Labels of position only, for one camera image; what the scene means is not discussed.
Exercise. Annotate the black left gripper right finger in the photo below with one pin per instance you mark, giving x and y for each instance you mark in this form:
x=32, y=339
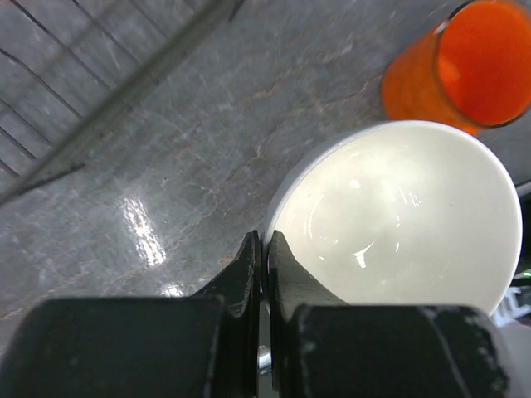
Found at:
x=289, y=285

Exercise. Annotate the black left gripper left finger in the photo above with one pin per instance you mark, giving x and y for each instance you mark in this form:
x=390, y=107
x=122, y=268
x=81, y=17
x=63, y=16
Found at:
x=232, y=369

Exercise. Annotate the white ceramic bowl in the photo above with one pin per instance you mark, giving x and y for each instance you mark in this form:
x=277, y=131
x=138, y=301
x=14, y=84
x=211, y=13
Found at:
x=404, y=212

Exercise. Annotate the orange plastic mug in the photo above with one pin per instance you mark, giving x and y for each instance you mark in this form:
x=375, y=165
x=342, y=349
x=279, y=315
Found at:
x=471, y=72

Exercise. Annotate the black wire dish rack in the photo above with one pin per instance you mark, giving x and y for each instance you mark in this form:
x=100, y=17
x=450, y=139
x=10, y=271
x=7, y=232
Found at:
x=69, y=69

